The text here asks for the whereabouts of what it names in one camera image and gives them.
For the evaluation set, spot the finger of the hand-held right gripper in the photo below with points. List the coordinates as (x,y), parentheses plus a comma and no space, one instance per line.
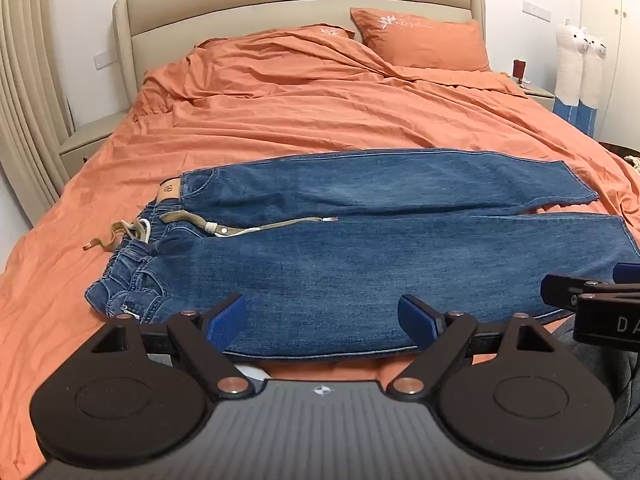
(565,290)
(627,274)

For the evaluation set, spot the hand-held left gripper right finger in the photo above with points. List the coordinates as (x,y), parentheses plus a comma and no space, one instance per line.
(417,322)

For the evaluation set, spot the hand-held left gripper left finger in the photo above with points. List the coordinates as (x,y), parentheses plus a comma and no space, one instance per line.
(225,322)

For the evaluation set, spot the blue denim pants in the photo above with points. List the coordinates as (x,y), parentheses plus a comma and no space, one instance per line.
(350,270)

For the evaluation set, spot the beige nightstand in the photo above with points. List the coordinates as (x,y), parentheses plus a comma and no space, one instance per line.
(537,94)
(90,140)

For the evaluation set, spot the white alpaca plush toy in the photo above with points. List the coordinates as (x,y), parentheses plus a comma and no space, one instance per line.
(592,75)
(567,70)

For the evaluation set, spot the white wardrobe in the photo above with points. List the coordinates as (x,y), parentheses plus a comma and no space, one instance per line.
(620,50)

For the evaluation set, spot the dark red container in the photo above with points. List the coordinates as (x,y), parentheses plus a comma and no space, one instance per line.
(519,70)

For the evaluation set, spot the orange bed sheet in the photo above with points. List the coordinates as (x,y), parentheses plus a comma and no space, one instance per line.
(475,81)

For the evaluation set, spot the orange duvet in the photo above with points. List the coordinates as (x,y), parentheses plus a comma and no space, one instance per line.
(310,110)

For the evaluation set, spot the orange embroidered pillow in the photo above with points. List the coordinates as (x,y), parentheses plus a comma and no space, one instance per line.
(425,40)

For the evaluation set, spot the beige curtain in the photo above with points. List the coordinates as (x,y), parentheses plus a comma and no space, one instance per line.
(30,110)

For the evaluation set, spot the beige upholstered bed headboard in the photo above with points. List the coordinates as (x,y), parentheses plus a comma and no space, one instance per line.
(225,15)

